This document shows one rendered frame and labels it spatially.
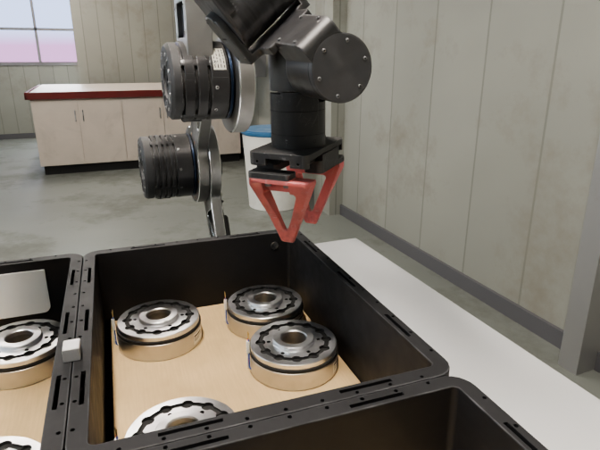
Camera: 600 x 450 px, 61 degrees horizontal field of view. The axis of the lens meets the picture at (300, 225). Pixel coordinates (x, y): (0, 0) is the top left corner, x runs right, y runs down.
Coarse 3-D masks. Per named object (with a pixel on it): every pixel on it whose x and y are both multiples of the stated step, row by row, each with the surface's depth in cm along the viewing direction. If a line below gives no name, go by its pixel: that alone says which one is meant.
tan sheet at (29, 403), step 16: (48, 384) 56; (0, 400) 54; (16, 400) 54; (32, 400) 54; (0, 416) 51; (16, 416) 51; (32, 416) 51; (0, 432) 49; (16, 432) 49; (32, 432) 49
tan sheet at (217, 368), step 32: (224, 320) 70; (192, 352) 63; (224, 352) 63; (128, 384) 56; (160, 384) 56; (192, 384) 56; (224, 384) 56; (256, 384) 56; (352, 384) 56; (128, 416) 51
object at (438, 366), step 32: (96, 256) 67; (320, 256) 66; (352, 288) 57; (384, 320) 50; (416, 352) 45; (384, 384) 40; (224, 416) 36; (256, 416) 36; (64, 448) 34; (96, 448) 33; (128, 448) 33
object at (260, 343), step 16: (288, 320) 64; (256, 336) 60; (272, 336) 60; (320, 336) 60; (256, 352) 57; (272, 352) 57; (288, 352) 57; (304, 352) 57; (320, 352) 57; (288, 368) 54; (304, 368) 55
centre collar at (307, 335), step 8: (288, 328) 61; (296, 328) 61; (280, 336) 59; (304, 336) 60; (312, 336) 59; (280, 344) 57; (288, 344) 57; (296, 344) 57; (304, 344) 57; (312, 344) 58
